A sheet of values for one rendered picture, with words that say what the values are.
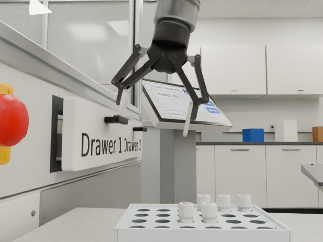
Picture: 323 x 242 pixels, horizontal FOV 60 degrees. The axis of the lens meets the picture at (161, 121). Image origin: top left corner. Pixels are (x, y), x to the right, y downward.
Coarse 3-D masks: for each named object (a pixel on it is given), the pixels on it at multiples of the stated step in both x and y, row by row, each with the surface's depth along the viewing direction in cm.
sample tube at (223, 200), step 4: (220, 196) 26; (224, 196) 26; (228, 196) 26; (220, 200) 26; (224, 200) 26; (228, 200) 26; (220, 204) 26; (224, 204) 26; (228, 204) 26; (220, 208) 26; (224, 208) 26; (228, 208) 26
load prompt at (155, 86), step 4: (152, 84) 143; (156, 84) 145; (152, 88) 140; (156, 88) 142; (160, 88) 144; (164, 88) 146; (168, 88) 148; (172, 88) 150; (176, 88) 153; (180, 88) 155; (176, 92) 150; (180, 92) 152; (184, 92) 154
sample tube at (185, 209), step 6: (180, 204) 22; (186, 204) 22; (192, 204) 22; (180, 210) 22; (186, 210) 22; (192, 210) 22; (180, 216) 22; (186, 216) 22; (192, 216) 22; (180, 222) 22; (186, 222) 22; (192, 222) 22
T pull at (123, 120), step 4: (112, 116) 53; (116, 116) 51; (120, 116) 52; (104, 120) 53; (108, 120) 53; (112, 120) 53; (116, 120) 51; (120, 120) 51; (124, 120) 55; (124, 124) 57
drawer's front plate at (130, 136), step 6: (126, 126) 77; (132, 126) 84; (138, 126) 94; (126, 132) 77; (132, 132) 84; (138, 132) 94; (126, 138) 77; (132, 138) 84; (138, 138) 94; (132, 144) 84; (138, 144) 93; (126, 150) 77; (138, 150) 93; (126, 156) 77; (132, 156) 84; (138, 156) 93
